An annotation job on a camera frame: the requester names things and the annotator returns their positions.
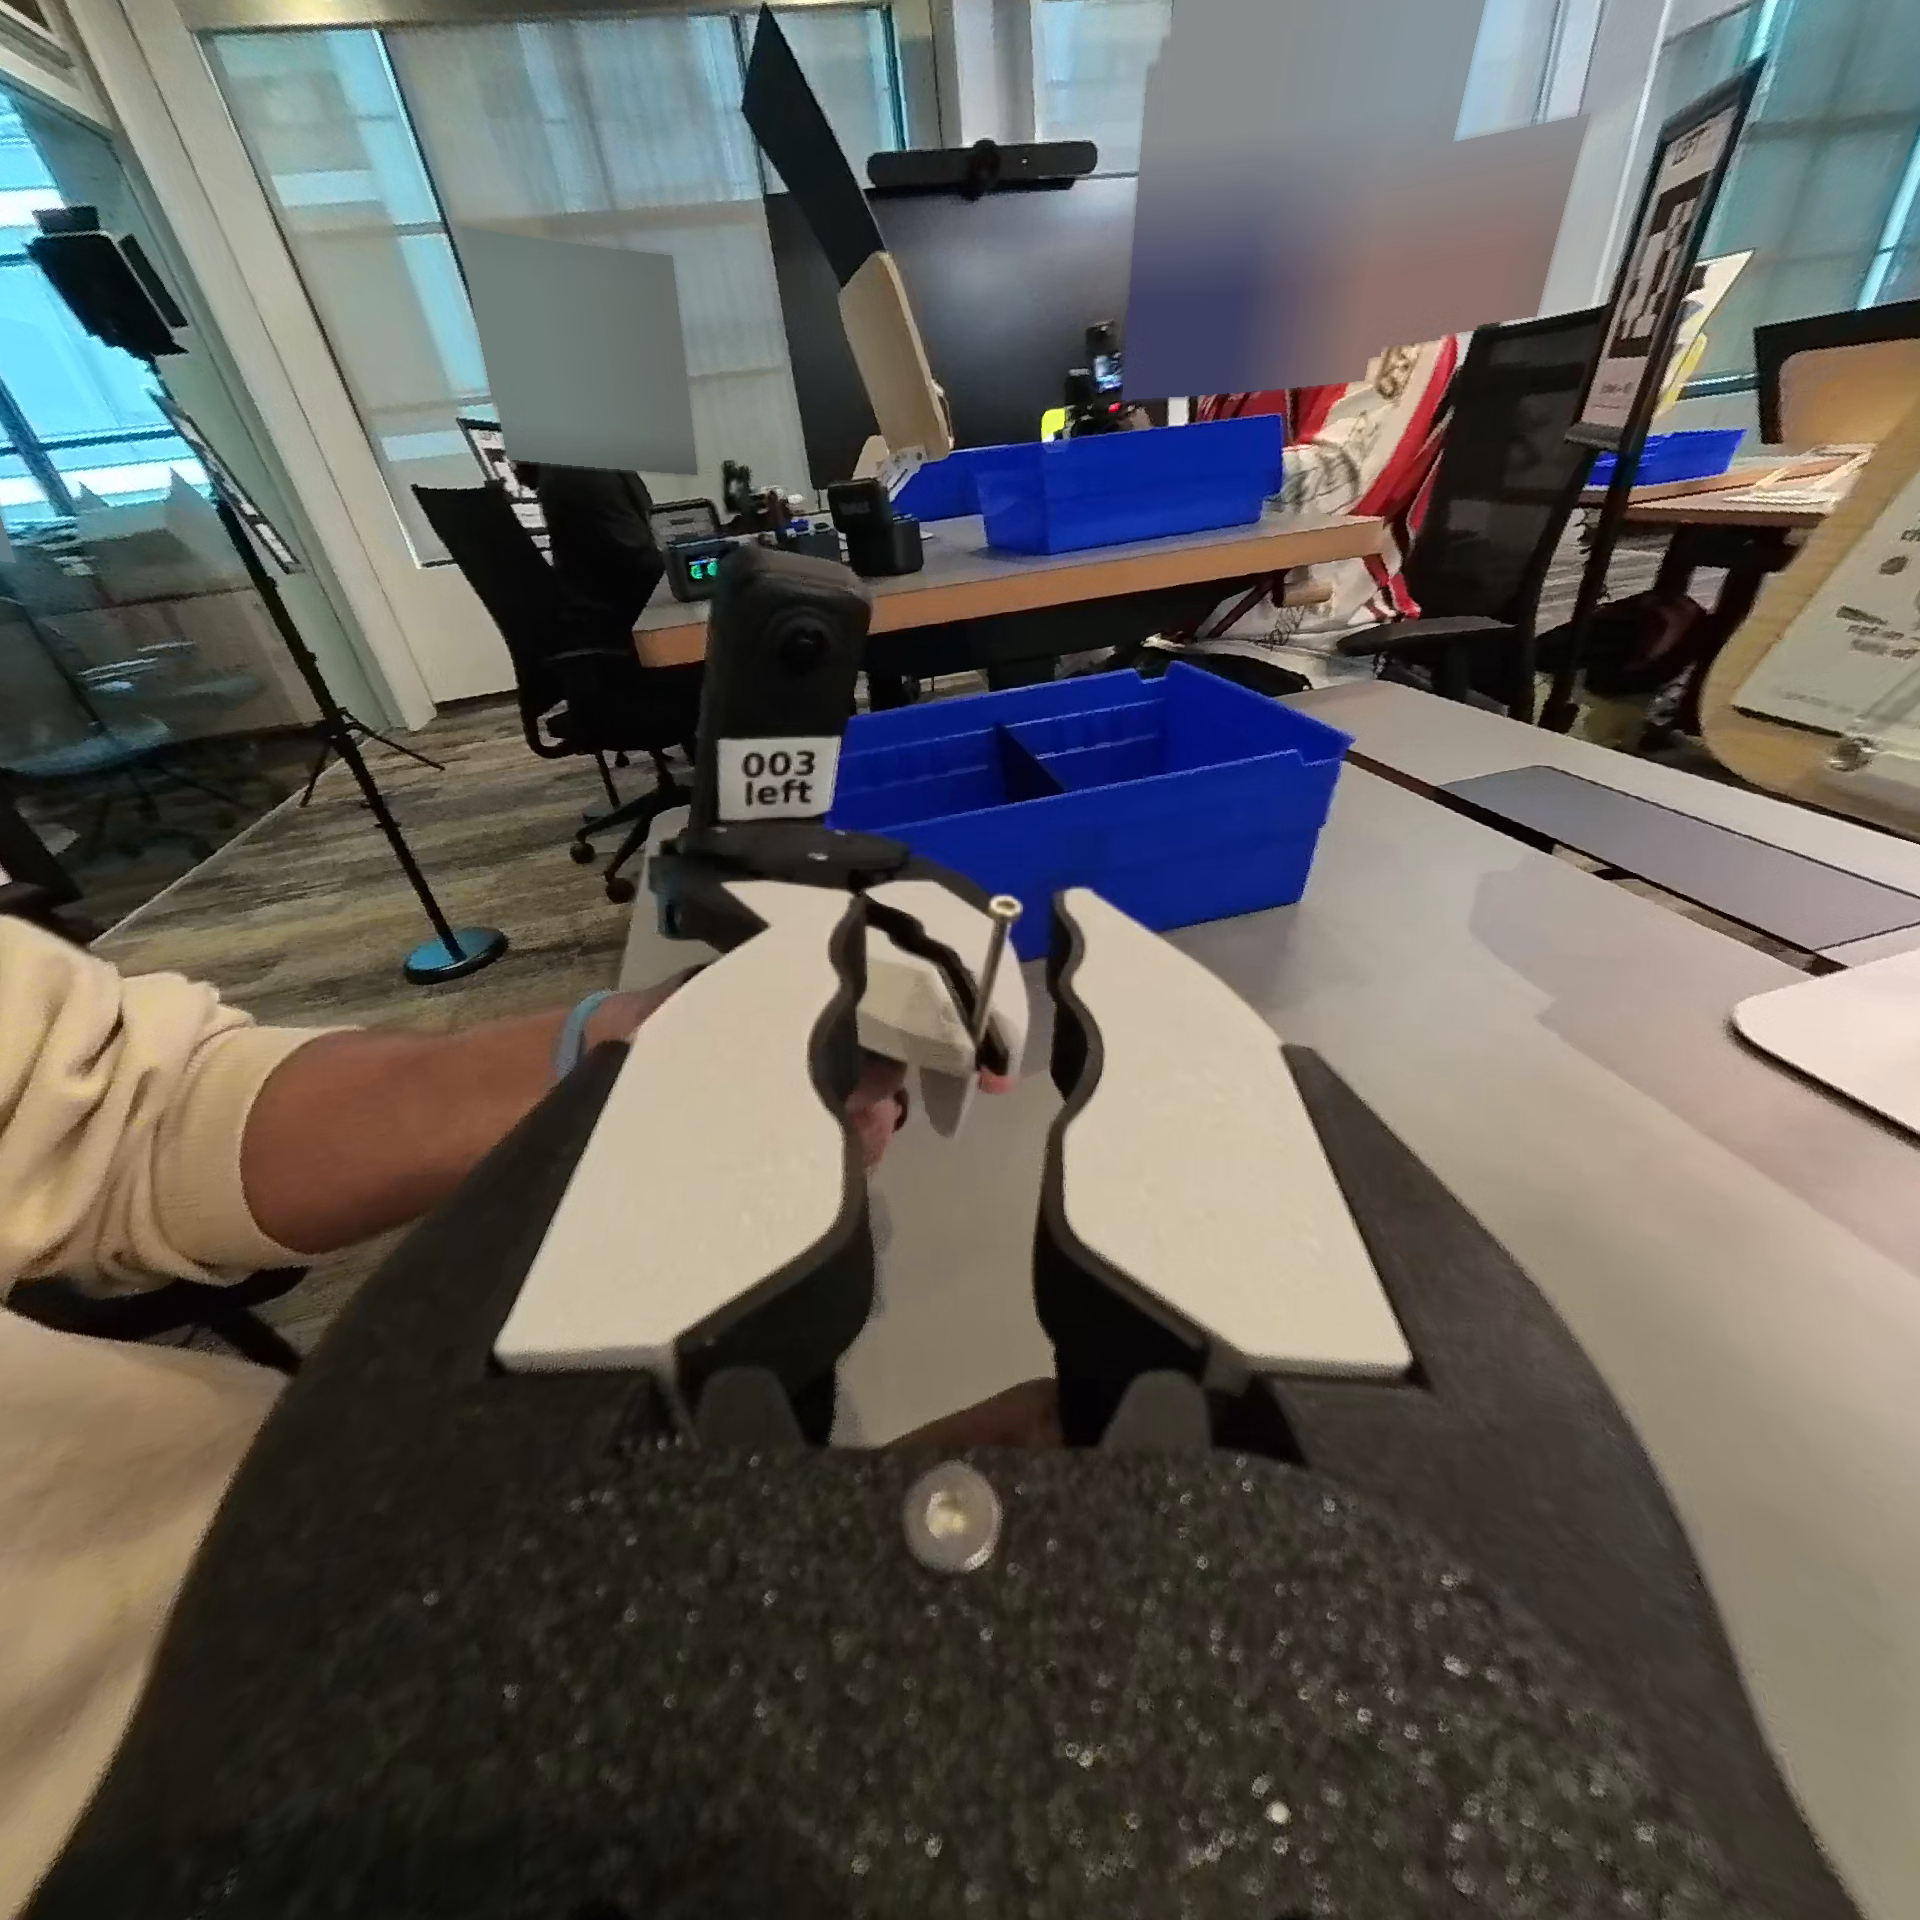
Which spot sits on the instruction sheet on stand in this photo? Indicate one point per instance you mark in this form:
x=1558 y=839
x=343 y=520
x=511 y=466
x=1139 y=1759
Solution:
x=1741 y=723

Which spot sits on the black battery charger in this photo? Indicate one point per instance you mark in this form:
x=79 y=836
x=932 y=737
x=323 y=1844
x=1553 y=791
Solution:
x=872 y=528

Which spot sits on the person's cream sweater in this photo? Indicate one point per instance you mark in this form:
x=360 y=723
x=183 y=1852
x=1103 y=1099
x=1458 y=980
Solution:
x=89 y=1501

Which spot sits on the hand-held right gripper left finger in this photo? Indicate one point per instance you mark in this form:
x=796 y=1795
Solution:
x=691 y=1184

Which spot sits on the person's left forearm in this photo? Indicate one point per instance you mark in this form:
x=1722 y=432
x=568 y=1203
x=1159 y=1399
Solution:
x=302 y=1125

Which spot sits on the black light stand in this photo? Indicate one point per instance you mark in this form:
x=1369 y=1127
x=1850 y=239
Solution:
x=374 y=813

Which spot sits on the black video conference bar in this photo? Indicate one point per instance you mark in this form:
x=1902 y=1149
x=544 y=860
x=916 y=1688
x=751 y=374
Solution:
x=985 y=165

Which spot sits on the fiducial marker board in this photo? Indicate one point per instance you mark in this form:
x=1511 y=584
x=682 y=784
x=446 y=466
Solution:
x=1665 y=239

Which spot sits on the silver bolt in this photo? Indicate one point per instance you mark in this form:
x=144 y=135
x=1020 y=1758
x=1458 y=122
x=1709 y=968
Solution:
x=993 y=975

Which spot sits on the black power station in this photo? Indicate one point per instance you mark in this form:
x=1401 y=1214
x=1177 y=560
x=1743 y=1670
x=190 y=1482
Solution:
x=691 y=549

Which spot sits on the blue wristband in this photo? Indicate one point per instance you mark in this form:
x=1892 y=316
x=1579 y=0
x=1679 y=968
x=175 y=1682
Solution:
x=580 y=1036

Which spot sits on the wooden office desk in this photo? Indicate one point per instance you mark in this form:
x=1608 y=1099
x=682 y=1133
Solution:
x=1139 y=560
x=1726 y=503

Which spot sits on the black mounted camera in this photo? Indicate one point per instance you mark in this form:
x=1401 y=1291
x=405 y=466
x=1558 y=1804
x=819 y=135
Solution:
x=107 y=283

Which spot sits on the black office chair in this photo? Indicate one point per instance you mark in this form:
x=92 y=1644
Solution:
x=1504 y=480
x=544 y=628

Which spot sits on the brown cardboard sheet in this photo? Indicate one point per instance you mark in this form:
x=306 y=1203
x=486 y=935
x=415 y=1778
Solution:
x=894 y=358

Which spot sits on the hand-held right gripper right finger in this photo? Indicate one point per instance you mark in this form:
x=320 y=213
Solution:
x=1217 y=1184

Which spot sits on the printed instruction sheet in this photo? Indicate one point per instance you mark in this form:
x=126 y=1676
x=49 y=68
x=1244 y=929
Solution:
x=1861 y=628

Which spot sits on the person's left hand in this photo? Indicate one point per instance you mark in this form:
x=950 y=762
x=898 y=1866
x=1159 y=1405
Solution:
x=872 y=1114

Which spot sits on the black bin divider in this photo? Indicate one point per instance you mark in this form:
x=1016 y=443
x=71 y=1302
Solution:
x=1031 y=762

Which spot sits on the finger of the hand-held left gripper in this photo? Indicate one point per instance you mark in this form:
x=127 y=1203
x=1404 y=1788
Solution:
x=965 y=923
x=910 y=1012

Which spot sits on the black flag panel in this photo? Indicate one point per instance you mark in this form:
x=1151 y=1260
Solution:
x=811 y=165

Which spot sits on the blue plastic bin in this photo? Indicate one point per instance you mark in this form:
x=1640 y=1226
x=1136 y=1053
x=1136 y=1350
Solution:
x=931 y=488
x=1679 y=457
x=1170 y=839
x=1125 y=480

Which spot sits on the black wall display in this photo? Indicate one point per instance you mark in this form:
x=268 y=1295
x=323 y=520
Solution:
x=993 y=304

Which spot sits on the grey table hatch cover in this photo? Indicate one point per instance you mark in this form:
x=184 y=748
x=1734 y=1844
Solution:
x=1679 y=854

